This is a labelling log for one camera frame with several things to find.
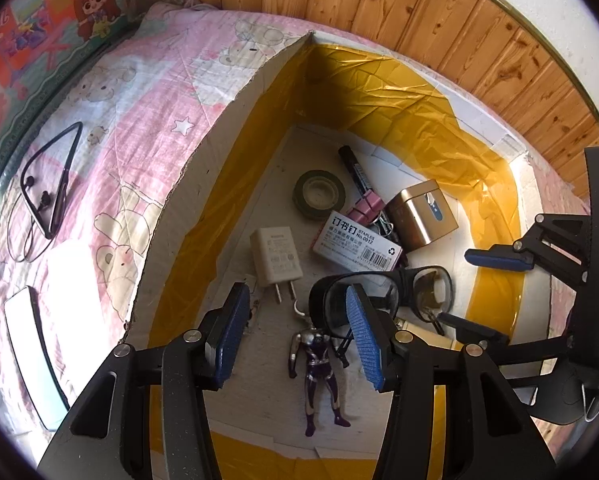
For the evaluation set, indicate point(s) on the gold tin box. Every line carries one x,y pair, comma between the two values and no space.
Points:
419,225

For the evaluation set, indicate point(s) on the white cardboard box yellow tape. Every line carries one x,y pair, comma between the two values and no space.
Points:
404,110

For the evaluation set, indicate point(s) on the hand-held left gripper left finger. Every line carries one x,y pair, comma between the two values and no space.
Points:
229,335

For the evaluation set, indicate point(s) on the pink binder clip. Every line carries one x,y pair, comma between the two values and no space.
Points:
364,207

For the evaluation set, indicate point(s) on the pink cartoon toy box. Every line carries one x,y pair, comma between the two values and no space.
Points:
39,35

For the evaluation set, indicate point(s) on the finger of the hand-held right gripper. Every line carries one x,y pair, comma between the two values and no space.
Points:
479,332
494,257

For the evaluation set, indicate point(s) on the purple silver action figure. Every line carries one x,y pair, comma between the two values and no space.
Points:
317,360

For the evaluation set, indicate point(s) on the white charger plug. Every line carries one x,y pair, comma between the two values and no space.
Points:
277,257

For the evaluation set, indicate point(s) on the green tape roll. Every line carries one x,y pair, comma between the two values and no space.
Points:
302,200

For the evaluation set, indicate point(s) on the red white staples box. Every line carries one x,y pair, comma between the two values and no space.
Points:
354,242

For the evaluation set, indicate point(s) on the black frame glasses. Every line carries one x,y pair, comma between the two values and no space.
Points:
404,280

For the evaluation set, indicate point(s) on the black neckband earphones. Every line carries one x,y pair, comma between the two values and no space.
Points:
72,145

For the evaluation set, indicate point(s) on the black marker pen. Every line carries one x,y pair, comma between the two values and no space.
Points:
352,165

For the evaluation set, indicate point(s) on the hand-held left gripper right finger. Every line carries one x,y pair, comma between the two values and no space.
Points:
364,340

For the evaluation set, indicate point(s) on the white smartphone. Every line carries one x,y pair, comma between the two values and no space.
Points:
29,350

